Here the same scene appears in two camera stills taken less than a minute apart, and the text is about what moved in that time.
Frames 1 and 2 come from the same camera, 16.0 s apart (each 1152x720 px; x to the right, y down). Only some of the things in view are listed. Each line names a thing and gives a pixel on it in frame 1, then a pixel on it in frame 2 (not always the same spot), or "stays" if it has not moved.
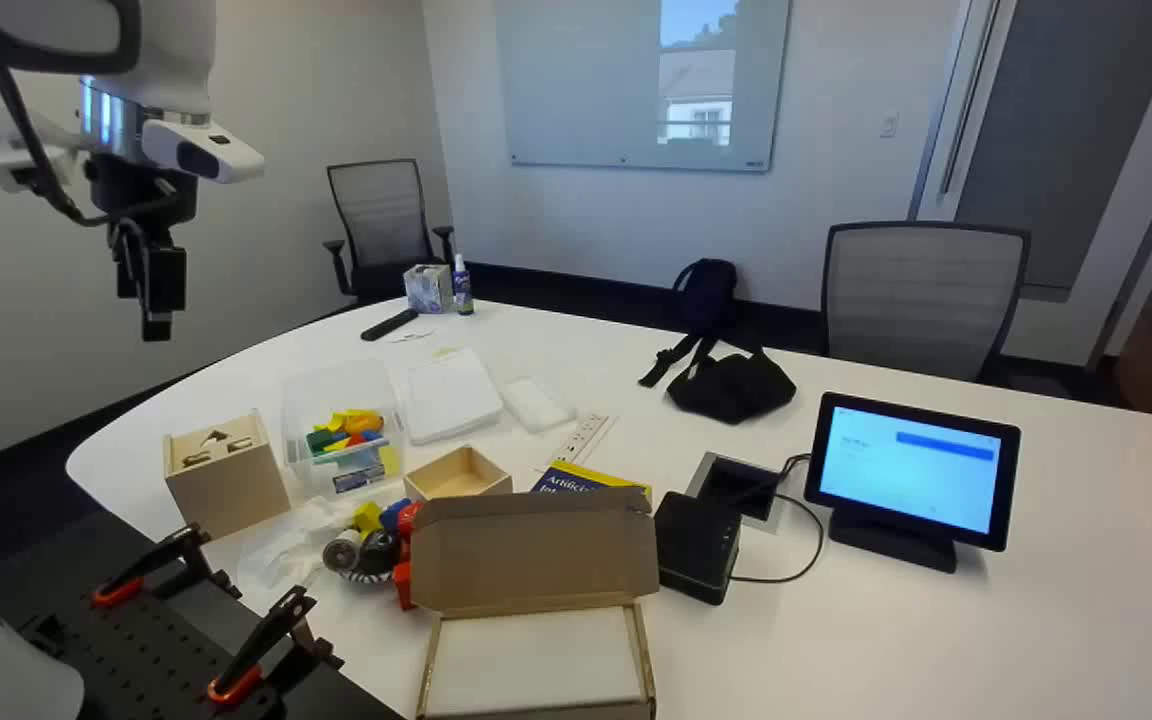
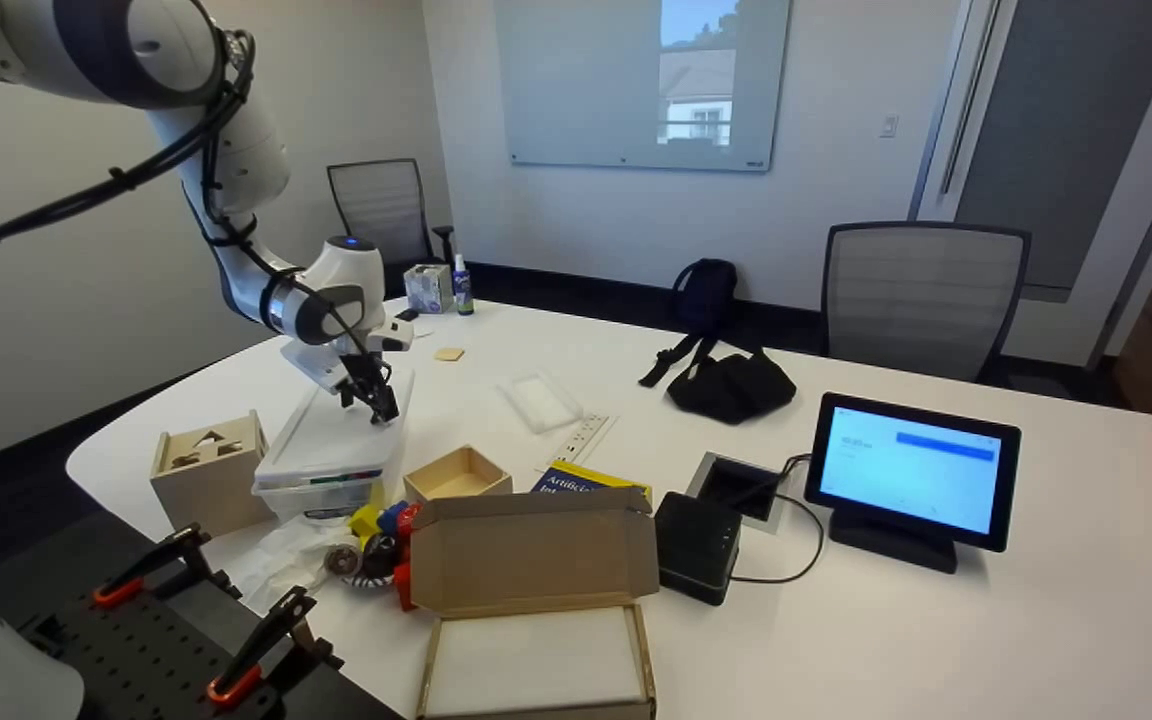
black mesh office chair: [385, 228] stays
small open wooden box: [461, 473] stays
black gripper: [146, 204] → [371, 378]
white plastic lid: [443, 395] → [329, 437]
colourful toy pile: [377, 545] stays
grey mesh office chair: [921, 295] stays
